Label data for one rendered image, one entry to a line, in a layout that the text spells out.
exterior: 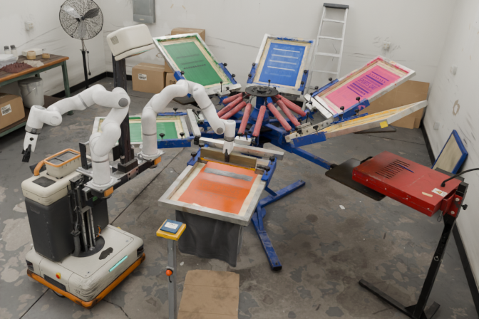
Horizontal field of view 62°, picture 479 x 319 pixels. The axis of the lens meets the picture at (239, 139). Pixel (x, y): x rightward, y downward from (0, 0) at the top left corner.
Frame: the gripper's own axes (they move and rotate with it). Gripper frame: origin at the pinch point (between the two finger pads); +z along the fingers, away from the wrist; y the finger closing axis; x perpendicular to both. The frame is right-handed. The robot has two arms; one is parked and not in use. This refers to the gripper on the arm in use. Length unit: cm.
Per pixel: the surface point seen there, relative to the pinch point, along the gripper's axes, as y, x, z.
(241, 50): -422, -109, 23
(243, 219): 51, 27, 10
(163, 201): 51, -25, 11
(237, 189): 14.6, 12.6, 13.9
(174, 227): 69, -9, 13
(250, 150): -30.7, 9.0, 6.5
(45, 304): 71, -111, 111
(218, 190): 21.1, 0.9, 14.0
